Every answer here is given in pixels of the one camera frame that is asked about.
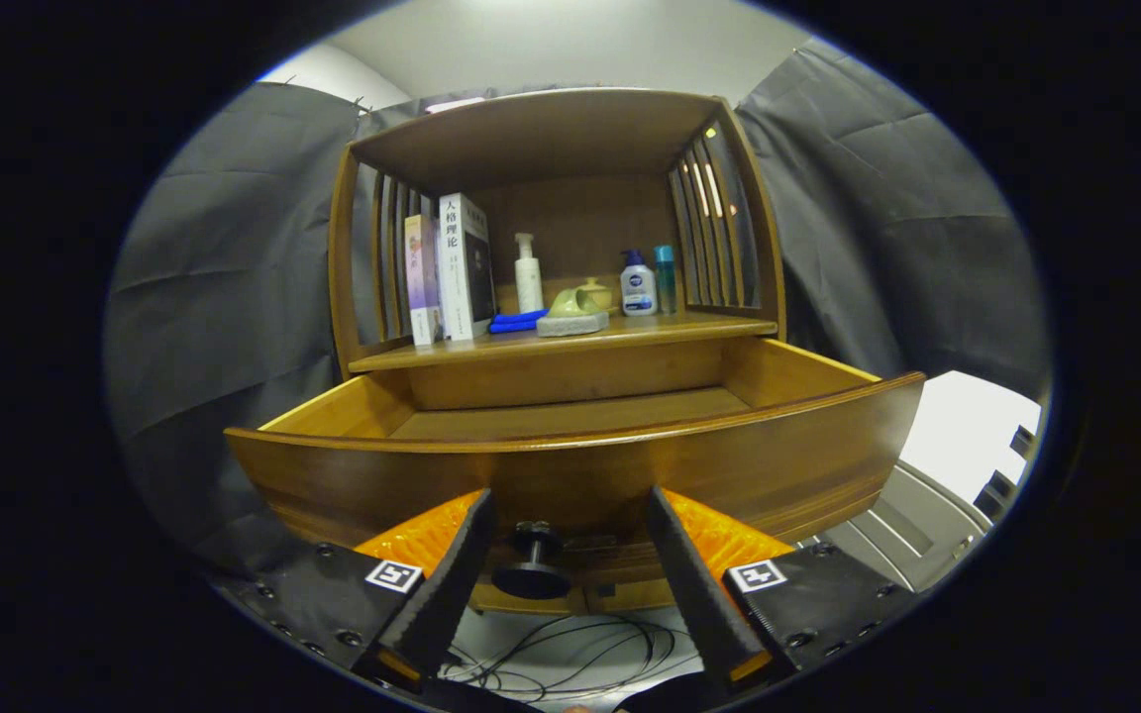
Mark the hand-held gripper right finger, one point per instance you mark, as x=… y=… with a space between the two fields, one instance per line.
x=694 y=594

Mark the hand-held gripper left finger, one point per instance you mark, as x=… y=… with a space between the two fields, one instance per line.
x=457 y=584

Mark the brown wooden drawer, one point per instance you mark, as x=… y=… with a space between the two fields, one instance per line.
x=630 y=475

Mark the green grey-edged sponge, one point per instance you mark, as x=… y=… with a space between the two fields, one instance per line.
x=570 y=319

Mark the brown wooden countertop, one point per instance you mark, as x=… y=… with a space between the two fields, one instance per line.
x=670 y=327

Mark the brown wooden cabinet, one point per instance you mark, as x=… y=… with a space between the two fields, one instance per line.
x=580 y=218

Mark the grey grooved panel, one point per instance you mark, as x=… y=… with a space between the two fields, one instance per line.
x=907 y=535

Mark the blue folded cloth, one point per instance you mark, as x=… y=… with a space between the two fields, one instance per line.
x=516 y=321

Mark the white pump bottle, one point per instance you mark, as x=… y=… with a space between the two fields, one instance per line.
x=529 y=287

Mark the white board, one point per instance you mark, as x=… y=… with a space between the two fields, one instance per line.
x=957 y=436

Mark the white blue-capped lotion bottle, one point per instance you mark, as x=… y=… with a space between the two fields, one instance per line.
x=638 y=292

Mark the thin purple book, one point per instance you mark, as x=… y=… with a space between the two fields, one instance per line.
x=422 y=277

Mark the teal bottle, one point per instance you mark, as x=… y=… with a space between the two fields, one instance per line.
x=666 y=282

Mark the yellow lidded tea cup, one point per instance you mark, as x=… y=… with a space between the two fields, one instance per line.
x=598 y=294

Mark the thick white book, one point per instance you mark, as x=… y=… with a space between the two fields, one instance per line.
x=457 y=267

